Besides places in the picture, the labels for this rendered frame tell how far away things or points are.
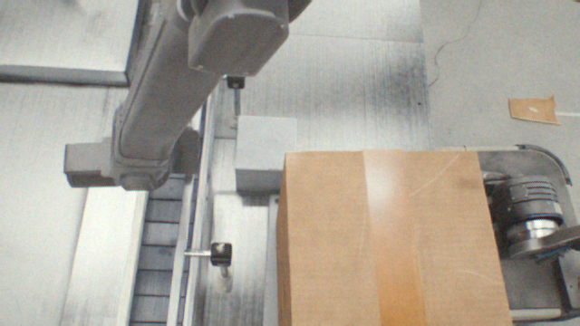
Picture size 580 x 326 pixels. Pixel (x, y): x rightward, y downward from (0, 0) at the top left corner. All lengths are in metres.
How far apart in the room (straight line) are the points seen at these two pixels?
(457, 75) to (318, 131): 1.29
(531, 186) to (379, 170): 0.97
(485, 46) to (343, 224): 1.81
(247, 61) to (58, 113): 0.79
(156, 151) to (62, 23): 0.60
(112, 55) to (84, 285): 0.41
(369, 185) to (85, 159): 0.34
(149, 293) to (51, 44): 0.50
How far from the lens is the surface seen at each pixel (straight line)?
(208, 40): 0.28
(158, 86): 0.41
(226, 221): 0.92
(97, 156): 0.68
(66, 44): 1.08
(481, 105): 2.18
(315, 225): 0.61
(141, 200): 0.86
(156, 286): 0.85
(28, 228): 0.98
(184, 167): 0.78
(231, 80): 0.88
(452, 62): 2.25
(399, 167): 0.66
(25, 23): 1.14
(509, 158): 1.81
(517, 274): 1.68
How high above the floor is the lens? 1.70
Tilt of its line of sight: 64 degrees down
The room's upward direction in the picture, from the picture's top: 9 degrees clockwise
